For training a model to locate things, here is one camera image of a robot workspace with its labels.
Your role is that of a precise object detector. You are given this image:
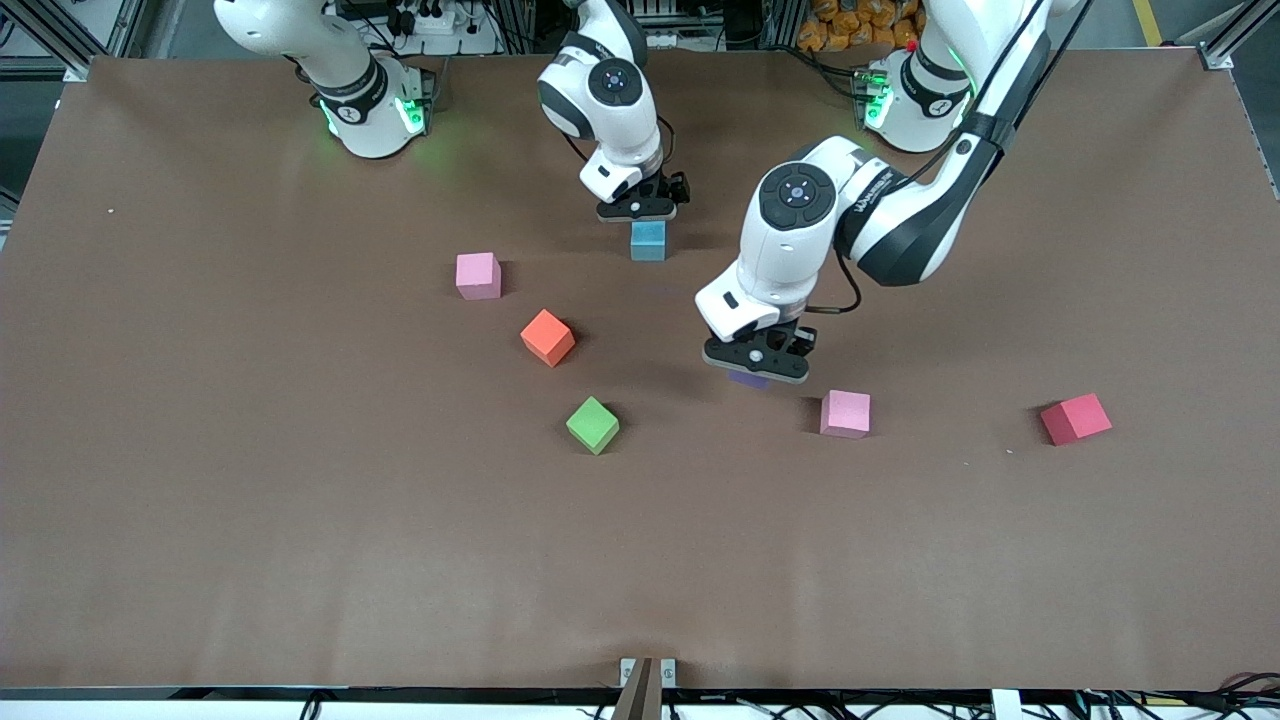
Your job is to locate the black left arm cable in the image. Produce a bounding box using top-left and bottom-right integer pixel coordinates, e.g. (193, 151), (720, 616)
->
(800, 0), (1086, 314)

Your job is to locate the aluminium frame extrusion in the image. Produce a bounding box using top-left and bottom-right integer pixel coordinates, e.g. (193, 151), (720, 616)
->
(1195, 0), (1280, 73)
(0, 0), (151, 83)

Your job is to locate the bag of orange items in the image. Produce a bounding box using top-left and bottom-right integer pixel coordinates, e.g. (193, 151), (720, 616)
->
(797, 0), (926, 53)

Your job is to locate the orange foam cube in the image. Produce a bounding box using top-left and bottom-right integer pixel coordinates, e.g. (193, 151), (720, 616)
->
(520, 308), (576, 368)

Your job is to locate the pink foam cube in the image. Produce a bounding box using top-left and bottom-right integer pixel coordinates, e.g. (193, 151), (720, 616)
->
(820, 390), (872, 440)
(456, 252), (502, 301)

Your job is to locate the brown paper table cover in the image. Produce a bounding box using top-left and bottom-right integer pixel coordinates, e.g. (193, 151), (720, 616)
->
(0, 48), (1280, 693)

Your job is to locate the green foam cube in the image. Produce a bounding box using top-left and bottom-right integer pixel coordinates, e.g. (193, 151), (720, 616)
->
(565, 395), (621, 456)

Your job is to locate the brown wooden post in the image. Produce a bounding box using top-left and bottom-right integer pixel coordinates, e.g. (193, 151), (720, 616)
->
(612, 657), (663, 720)

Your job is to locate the red foam cube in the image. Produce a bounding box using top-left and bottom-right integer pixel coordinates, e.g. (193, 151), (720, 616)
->
(1040, 392), (1113, 447)

